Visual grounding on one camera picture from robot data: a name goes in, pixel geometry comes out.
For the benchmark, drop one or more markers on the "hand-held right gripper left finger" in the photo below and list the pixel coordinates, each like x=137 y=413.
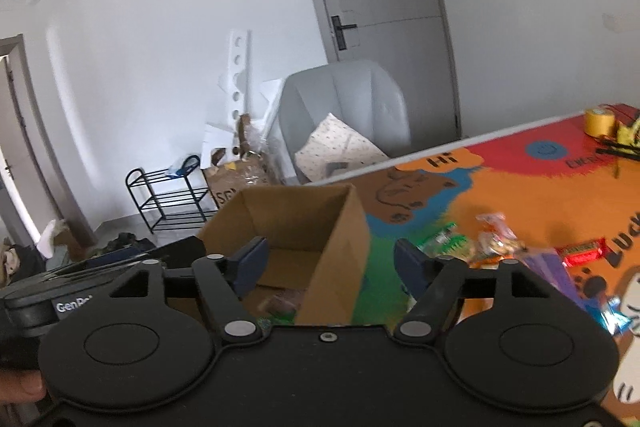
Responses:
x=254 y=263

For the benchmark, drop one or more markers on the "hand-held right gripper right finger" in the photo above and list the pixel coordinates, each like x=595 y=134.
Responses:
x=407 y=264

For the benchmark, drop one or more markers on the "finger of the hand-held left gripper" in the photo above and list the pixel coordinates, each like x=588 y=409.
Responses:
x=170 y=252

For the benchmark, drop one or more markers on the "green snack packet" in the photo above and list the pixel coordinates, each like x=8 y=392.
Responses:
x=445 y=240

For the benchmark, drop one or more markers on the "brown snack packet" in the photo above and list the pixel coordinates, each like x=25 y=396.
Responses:
x=280 y=304

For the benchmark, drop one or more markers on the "brown cardboard box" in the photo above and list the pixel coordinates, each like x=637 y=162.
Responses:
x=330 y=257

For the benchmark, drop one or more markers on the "yellowish clear snack packet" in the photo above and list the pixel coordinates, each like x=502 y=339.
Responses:
x=500 y=248

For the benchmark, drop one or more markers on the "orange clear snack packet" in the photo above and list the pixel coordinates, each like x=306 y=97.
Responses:
x=495 y=224

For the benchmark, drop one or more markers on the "purple snack packet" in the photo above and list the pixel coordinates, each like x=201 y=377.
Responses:
x=550 y=272

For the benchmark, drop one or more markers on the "red candy bar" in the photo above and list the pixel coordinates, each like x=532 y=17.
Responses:
x=582 y=253

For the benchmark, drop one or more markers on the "blue snack packet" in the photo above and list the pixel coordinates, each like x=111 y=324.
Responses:
x=612 y=317

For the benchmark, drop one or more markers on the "person's left hand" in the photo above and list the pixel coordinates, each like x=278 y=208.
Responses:
x=20 y=386

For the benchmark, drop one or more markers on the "dark clothing pile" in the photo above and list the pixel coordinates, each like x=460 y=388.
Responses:
x=122 y=243

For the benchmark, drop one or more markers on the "black shoe rack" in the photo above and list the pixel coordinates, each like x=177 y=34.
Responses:
x=172 y=199

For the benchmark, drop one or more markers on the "white plastic bag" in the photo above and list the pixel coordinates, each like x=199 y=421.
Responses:
x=52 y=237

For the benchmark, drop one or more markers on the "printed cardboard box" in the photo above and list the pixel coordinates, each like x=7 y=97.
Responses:
x=230 y=188

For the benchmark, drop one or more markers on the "blue item on shoe rack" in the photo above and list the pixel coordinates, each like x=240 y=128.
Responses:
x=179 y=169

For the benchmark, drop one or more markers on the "crumpled clear plastic wrap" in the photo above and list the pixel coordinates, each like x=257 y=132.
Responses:
x=250 y=147

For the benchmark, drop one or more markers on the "dotted cream cushion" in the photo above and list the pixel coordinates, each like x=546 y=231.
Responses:
x=340 y=142

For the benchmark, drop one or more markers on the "colourful cartoon table mat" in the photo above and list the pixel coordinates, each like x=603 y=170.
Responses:
x=525 y=187

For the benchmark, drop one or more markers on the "white foam sheet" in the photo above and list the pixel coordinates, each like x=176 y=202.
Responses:
x=270 y=91

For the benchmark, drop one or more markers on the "grey chair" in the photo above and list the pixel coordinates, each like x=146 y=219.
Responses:
x=350 y=92

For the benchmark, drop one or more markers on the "white foam board with holes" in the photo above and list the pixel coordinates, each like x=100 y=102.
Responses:
x=235 y=72

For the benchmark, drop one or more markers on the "yellow tape roll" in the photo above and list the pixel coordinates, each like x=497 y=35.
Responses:
x=600 y=123

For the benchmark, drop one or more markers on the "black folded stand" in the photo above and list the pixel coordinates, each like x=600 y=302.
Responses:
x=620 y=150

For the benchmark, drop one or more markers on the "yellow toy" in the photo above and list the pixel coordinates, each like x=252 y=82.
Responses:
x=630 y=132

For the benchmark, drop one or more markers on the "grey door frame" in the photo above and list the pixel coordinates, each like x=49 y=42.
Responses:
x=65 y=207

